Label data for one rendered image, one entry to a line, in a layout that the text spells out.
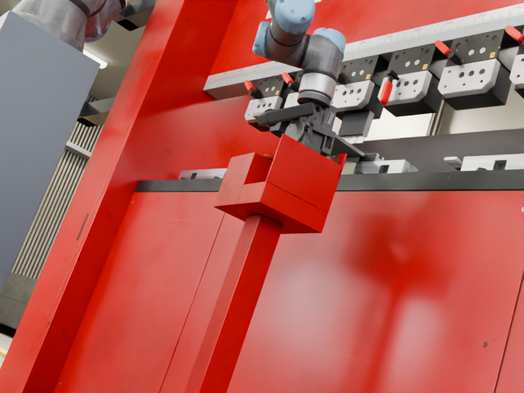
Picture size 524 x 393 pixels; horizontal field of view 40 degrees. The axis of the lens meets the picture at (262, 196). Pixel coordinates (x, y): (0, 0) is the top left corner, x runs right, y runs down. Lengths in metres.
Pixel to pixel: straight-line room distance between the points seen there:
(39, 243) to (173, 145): 7.72
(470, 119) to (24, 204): 4.45
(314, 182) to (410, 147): 1.19
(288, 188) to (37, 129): 0.49
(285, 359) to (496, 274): 0.54
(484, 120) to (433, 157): 2.84
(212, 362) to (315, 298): 0.34
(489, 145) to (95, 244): 1.35
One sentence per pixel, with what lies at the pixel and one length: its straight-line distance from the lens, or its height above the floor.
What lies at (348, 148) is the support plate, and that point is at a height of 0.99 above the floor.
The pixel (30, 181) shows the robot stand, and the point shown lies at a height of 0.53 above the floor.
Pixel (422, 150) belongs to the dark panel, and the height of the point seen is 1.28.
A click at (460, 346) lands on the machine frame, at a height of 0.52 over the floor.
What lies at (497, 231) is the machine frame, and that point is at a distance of 1.42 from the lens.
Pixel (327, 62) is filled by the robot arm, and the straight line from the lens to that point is 1.54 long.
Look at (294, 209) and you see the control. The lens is 1.43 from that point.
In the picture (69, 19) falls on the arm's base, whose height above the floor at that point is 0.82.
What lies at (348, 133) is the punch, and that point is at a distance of 2.04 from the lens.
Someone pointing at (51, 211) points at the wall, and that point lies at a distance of 10.35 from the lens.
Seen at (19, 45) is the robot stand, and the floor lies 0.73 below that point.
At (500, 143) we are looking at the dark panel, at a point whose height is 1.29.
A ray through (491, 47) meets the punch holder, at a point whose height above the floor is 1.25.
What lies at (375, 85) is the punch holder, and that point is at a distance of 2.06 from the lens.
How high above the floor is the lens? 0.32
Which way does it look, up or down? 15 degrees up
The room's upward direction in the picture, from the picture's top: 19 degrees clockwise
